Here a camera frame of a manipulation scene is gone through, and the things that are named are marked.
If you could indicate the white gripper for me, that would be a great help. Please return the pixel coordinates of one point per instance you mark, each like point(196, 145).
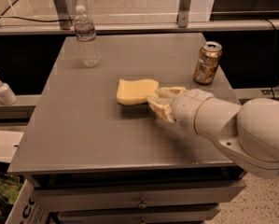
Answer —
point(186, 107)

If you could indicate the yellow sponge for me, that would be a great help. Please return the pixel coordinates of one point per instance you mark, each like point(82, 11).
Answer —
point(136, 92)

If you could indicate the orange soda can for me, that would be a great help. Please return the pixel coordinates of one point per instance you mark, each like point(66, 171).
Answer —
point(208, 62)

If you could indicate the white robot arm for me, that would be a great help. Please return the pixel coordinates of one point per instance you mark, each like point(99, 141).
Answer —
point(247, 134)

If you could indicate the clear plastic water bottle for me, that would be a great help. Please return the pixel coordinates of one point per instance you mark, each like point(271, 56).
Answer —
point(86, 37)

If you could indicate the upper grey drawer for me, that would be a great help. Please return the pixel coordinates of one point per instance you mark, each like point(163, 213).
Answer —
point(141, 196)

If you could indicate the grey drawer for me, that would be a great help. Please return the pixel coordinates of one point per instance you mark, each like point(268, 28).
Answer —
point(141, 196)
point(149, 215)

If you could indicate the grey drawer cabinet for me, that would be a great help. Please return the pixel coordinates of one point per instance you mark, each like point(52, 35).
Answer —
point(79, 136)

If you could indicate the lower grey drawer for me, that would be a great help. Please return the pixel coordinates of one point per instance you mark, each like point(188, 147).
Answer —
point(149, 215)

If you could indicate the white pump dispenser bottle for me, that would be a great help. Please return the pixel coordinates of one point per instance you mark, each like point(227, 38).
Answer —
point(7, 96)

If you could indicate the white paper sheet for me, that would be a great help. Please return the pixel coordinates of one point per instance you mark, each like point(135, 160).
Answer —
point(9, 142)

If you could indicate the white cardboard box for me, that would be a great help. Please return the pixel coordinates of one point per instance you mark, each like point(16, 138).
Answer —
point(26, 210)

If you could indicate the green snack bag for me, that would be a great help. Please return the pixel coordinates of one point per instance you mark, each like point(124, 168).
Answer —
point(10, 187)

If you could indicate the metal railing frame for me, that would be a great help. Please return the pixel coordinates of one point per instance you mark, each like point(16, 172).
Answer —
point(54, 17)

